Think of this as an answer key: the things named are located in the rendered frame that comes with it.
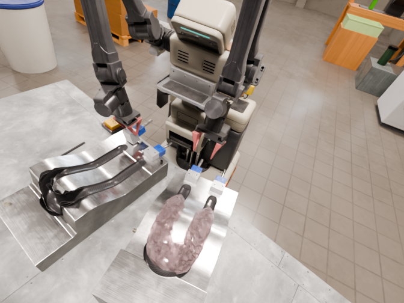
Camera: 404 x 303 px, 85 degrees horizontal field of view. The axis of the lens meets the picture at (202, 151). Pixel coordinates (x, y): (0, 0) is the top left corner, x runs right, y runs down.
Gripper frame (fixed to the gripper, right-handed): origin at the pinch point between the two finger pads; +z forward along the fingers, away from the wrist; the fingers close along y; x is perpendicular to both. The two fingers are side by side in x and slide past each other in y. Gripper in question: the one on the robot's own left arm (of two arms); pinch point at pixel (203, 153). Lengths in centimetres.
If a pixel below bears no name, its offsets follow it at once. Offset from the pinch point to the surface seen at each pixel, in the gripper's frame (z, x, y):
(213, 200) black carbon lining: 15.9, 1.0, 10.4
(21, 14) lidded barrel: -11, 103, -238
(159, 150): 8.6, 3.6, -17.9
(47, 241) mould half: 33, -34, -26
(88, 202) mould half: 20.4, -26.4, -21.8
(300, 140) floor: 9, 204, 63
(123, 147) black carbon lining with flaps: 12.5, -0.3, -31.2
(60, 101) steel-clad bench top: 14, 16, -83
